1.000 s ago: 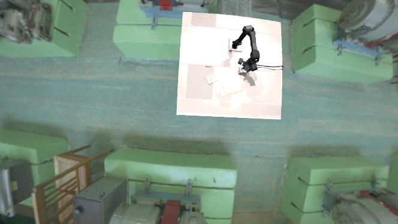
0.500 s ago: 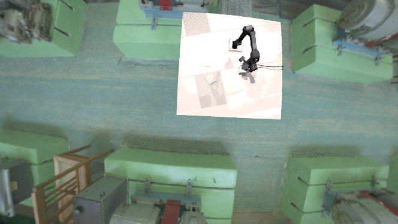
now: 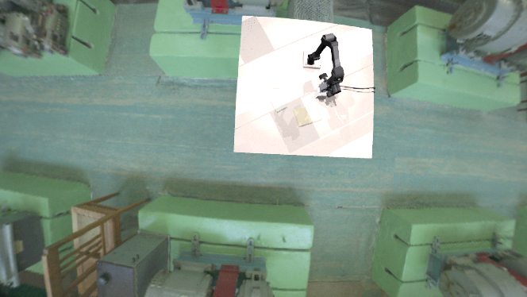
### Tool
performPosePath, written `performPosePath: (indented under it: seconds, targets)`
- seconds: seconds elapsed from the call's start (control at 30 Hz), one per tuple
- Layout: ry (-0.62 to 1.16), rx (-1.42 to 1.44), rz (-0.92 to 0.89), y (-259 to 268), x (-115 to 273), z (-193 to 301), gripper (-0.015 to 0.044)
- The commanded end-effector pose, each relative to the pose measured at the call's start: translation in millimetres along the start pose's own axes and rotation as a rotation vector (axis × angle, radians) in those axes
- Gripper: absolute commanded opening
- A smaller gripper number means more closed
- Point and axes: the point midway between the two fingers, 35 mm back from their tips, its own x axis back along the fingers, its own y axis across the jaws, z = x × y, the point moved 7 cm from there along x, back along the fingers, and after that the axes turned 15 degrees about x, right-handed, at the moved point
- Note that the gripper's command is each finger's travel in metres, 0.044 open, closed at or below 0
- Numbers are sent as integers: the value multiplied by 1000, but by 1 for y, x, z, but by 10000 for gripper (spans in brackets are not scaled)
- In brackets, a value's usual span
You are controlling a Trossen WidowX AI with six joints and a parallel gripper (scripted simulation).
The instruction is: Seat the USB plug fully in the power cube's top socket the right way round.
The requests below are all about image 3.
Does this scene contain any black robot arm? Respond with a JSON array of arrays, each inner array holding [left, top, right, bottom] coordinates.
[[307, 33, 344, 95]]

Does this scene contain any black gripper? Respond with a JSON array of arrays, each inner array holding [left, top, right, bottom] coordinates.
[[318, 72, 334, 97]]

